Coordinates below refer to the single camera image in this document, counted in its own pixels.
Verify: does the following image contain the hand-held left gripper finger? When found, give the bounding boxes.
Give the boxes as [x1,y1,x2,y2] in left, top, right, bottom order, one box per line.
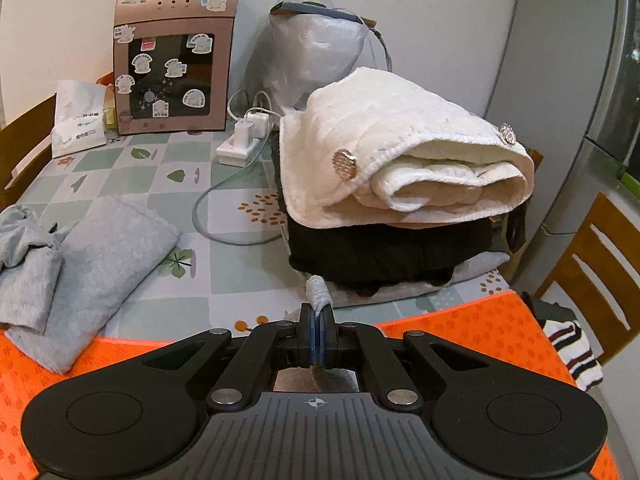
[316,306,494,407]
[135,302,317,407]

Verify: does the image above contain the light grey pants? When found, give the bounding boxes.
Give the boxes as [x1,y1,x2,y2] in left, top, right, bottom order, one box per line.
[305,275,333,313]

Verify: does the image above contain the black folded garment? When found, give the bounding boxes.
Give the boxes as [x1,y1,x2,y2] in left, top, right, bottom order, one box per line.
[272,132,527,297]

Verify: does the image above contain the orange patterned mat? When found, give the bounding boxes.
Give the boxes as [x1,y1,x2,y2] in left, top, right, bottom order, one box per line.
[0,287,618,480]

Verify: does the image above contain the grey folded garment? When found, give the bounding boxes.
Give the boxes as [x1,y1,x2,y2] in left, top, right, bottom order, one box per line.
[327,251,512,309]

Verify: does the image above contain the white power strip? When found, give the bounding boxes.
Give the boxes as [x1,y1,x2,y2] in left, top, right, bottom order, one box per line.
[216,127,282,165]

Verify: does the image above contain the white charger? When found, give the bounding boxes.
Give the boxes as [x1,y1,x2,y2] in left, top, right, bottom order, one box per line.
[235,120,257,148]
[247,112,271,139]

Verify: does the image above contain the grey folded sweatshirt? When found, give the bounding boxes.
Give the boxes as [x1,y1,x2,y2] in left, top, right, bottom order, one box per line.
[9,195,181,374]

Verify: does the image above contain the white quilted jacket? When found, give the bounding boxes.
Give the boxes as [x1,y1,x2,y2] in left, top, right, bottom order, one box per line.
[278,66,535,227]

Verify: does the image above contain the striped folded garment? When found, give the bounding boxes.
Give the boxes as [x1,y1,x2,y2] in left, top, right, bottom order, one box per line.
[542,317,605,392]

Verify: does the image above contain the slatted wooden chair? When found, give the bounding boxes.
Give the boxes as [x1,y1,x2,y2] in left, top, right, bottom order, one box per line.
[534,192,640,367]

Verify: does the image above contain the clear plastic storage bag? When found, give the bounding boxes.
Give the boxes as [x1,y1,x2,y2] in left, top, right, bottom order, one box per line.
[245,0,379,117]

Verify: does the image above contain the crumpled grey garment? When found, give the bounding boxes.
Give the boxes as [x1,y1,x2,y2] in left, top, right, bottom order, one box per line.
[0,204,65,334]

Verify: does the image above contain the white tissue packet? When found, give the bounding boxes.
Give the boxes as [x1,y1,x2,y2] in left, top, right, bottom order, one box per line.
[51,80,109,159]

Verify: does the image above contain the pink water dispenser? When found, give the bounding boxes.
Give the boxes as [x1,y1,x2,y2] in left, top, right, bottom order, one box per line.
[112,0,240,136]

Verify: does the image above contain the silver refrigerator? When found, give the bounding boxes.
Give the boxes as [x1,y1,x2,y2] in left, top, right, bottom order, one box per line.
[482,0,640,282]

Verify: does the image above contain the grey cable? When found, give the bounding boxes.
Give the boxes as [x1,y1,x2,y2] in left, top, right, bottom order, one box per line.
[193,159,292,247]

